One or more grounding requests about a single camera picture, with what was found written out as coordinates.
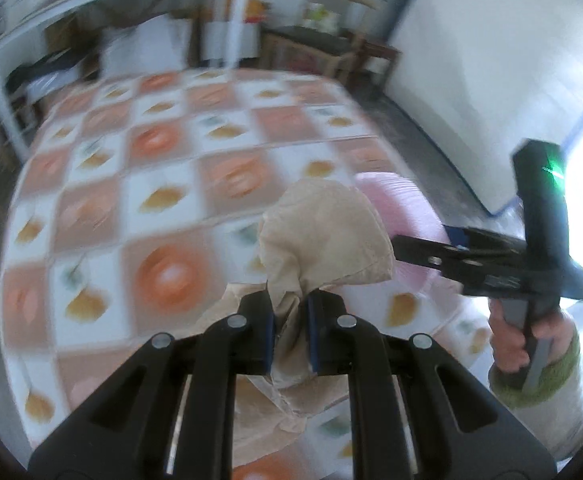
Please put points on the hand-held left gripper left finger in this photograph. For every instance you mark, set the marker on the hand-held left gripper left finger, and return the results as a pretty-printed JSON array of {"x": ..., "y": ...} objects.
[{"x": 270, "y": 335}]

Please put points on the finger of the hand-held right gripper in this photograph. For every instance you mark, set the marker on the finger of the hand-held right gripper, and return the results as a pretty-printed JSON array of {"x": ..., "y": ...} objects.
[
  {"x": 471, "y": 240},
  {"x": 431, "y": 255}
]

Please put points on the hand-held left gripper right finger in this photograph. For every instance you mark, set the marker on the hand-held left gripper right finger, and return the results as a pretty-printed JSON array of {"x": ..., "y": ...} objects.
[{"x": 312, "y": 335}]

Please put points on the beige cloth bag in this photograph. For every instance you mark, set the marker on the beige cloth bag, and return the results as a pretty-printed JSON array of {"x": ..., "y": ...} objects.
[{"x": 321, "y": 230}]

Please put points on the person's right forearm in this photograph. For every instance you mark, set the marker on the person's right forearm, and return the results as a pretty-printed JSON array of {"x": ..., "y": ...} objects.
[{"x": 561, "y": 410}]

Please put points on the person's right hand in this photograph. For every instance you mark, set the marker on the person's right hand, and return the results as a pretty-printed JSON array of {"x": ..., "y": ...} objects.
[{"x": 506, "y": 345}]

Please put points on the light wooden chair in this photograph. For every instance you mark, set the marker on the light wooden chair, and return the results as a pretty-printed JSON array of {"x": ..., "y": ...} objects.
[{"x": 311, "y": 37}]

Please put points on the white green packet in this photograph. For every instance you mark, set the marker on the white green packet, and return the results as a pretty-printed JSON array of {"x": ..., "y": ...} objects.
[{"x": 321, "y": 17}]

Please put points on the yellow plastic bag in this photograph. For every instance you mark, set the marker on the yellow plastic bag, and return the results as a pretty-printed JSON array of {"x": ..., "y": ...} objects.
[{"x": 257, "y": 11}]

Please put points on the white sack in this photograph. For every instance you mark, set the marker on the white sack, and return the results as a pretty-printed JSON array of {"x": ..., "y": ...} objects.
[{"x": 146, "y": 45}]

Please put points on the black cloth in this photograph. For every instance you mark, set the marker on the black cloth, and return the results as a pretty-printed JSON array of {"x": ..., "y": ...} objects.
[{"x": 41, "y": 72}]

